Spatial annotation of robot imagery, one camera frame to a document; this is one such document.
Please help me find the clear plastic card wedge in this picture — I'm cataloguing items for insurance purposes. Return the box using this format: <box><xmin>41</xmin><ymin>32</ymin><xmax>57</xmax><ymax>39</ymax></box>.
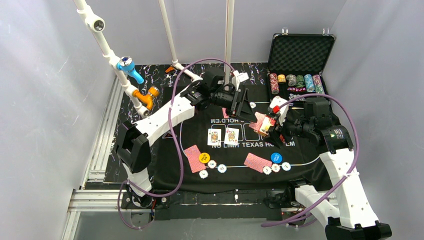
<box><xmin>161</xmin><ymin>131</ymin><xmax>173</xmax><ymax>139</ymax></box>

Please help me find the orange plastic faucet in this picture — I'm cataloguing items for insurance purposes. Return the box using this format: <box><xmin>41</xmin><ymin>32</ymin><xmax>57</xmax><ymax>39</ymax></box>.
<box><xmin>132</xmin><ymin>86</ymin><xmax>160</xmax><ymax>111</ymax></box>

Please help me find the jack of clubs card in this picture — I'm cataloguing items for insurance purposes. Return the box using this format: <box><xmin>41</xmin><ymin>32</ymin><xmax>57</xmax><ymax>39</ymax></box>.
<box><xmin>207</xmin><ymin>128</ymin><xmax>222</xmax><ymax>146</ymax></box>

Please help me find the pink poker chip stack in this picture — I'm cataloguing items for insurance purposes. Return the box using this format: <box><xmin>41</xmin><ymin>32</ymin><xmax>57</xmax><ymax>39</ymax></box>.
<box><xmin>312</xmin><ymin>74</ymin><xmax>325</xmax><ymax>94</ymax></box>

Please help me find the light blue chip stack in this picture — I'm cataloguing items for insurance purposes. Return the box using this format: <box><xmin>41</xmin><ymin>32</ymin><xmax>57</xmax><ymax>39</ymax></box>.
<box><xmin>304</xmin><ymin>74</ymin><xmax>315</xmax><ymax>93</ymax></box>

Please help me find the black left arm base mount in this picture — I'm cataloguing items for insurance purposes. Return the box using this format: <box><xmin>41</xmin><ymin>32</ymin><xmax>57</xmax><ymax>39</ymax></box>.
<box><xmin>120</xmin><ymin>188</ymin><xmax>171</xmax><ymax>229</ymax></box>

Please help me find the light blue chip row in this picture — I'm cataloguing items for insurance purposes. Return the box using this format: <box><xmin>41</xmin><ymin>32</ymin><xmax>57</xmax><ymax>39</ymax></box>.
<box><xmin>217</xmin><ymin>164</ymin><xmax>227</xmax><ymax>174</ymax></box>
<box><xmin>281</xmin><ymin>162</ymin><xmax>292</xmax><ymax>172</ymax></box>

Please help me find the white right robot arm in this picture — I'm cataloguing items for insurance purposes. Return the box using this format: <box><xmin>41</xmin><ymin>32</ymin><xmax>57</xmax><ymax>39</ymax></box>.
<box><xmin>272</xmin><ymin>93</ymin><xmax>392</xmax><ymax>240</ymax></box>

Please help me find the playing card deck box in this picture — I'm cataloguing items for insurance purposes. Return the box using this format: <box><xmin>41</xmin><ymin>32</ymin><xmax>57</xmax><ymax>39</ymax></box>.
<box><xmin>257</xmin><ymin>116</ymin><xmax>276</xmax><ymax>137</ymax></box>

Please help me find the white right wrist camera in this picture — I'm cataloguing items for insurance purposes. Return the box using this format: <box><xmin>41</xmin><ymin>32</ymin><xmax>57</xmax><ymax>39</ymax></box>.
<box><xmin>268</xmin><ymin>96</ymin><xmax>289</xmax><ymax>126</ymax></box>

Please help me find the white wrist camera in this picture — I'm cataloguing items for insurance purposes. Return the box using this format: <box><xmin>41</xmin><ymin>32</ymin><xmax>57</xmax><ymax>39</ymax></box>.
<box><xmin>230</xmin><ymin>70</ymin><xmax>250</xmax><ymax>90</ymax></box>
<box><xmin>268</xmin><ymin>96</ymin><xmax>289</xmax><ymax>126</ymax></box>

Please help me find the red playing card deck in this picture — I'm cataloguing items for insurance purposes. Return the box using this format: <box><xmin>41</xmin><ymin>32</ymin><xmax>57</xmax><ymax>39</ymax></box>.
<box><xmin>248</xmin><ymin>112</ymin><xmax>266</xmax><ymax>132</ymax></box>

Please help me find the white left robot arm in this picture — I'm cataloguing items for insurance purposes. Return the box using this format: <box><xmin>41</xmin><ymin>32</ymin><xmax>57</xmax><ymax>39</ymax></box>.
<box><xmin>113</xmin><ymin>68</ymin><xmax>257</xmax><ymax>197</ymax></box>

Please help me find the blue plastic faucet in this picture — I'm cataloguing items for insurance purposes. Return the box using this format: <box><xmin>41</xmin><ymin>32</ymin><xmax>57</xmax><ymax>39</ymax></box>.
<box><xmin>116</xmin><ymin>56</ymin><xmax>145</xmax><ymax>84</ymax></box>

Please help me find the green poker chip stack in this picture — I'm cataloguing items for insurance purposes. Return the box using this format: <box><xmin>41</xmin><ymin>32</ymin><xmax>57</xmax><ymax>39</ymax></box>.
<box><xmin>295</xmin><ymin>74</ymin><xmax>305</xmax><ymax>88</ymax></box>

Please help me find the black poker chip case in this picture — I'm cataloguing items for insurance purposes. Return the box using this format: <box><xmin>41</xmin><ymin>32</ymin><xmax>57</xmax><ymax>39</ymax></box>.
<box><xmin>268</xmin><ymin>33</ymin><xmax>336</xmax><ymax>94</ymax></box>

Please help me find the yellow big blind button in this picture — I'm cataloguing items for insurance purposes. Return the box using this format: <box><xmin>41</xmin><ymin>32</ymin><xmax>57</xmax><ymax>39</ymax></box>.
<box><xmin>198</xmin><ymin>152</ymin><xmax>211</xmax><ymax>164</ymax></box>

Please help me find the blue small blind button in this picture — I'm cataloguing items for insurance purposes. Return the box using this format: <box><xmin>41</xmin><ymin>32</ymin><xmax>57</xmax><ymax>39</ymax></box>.
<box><xmin>270</xmin><ymin>152</ymin><xmax>283</xmax><ymax>164</ymax></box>

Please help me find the aluminium frame rail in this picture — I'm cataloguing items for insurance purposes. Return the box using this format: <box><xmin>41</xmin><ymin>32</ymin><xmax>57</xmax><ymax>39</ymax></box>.
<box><xmin>61</xmin><ymin>77</ymin><xmax>377</xmax><ymax>240</ymax></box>

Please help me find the red card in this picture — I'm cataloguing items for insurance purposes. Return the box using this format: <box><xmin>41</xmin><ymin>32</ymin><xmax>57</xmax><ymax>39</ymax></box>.
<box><xmin>222</xmin><ymin>108</ymin><xmax>229</xmax><ymax>119</ymax></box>

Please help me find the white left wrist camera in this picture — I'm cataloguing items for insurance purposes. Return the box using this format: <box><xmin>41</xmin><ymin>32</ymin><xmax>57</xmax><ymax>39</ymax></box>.
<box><xmin>230</xmin><ymin>70</ymin><xmax>250</xmax><ymax>90</ymax></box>

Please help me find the red card player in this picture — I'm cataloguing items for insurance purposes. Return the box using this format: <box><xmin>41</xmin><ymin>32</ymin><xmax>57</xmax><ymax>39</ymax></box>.
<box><xmin>183</xmin><ymin>145</ymin><xmax>206</xmax><ymax>173</ymax></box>
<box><xmin>243</xmin><ymin>153</ymin><xmax>273</xmax><ymax>173</ymax></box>

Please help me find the black poker table mat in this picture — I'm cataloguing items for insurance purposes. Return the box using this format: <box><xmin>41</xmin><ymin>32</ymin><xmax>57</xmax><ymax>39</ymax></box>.
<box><xmin>149</xmin><ymin>105</ymin><xmax>332</xmax><ymax>193</ymax></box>

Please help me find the white chip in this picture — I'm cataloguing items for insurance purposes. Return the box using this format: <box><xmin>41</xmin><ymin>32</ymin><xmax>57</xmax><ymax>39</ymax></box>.
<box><xmin>262</xmin><ymin>166</ymin><xmax>272</xmax><ymax>175</ymax></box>
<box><xmin>271</xmin><ymin>163</ymin><xmax>281</xmax><ymax>173</ymax></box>
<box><xmin>207</xmin><ymin>160</ymin><xmax>217</xmax><ymax>169</ymax></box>

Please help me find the queen of hearts card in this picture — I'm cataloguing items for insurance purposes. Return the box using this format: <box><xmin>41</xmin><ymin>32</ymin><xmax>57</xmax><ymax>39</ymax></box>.
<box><xmin>224</xmin><ymin>127</ymin><xmax>240</xmax><ymax>146</ymax></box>

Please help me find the yellow poker chip stack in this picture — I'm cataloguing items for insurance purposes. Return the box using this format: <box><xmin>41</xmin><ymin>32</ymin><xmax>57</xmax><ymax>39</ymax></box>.
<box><xmin>277</xmin><ymin>74</ymin><xmax>287</xmax><ymax>84</ymax></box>

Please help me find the grey poker chip stack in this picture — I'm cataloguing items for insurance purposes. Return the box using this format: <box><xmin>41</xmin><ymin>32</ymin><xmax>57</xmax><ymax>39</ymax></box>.
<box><xmin>286</xmin><ymin>74</ymin><xmax>297</xmax><ymax>87</ymax></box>

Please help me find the white PVC pipe frame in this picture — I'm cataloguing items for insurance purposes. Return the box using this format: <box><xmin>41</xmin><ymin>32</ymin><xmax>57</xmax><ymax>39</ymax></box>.
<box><xmin>72</xmin><ymin>0</ymin><xmax>235</xmax><ymax>118</ymax></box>

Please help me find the red poker chip stack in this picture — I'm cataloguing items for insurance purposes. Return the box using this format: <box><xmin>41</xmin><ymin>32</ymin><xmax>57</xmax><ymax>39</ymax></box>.
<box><xmin>269</xmin><ymin>73</ymin><xmax>279</xmax><ymax>95</ymax></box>

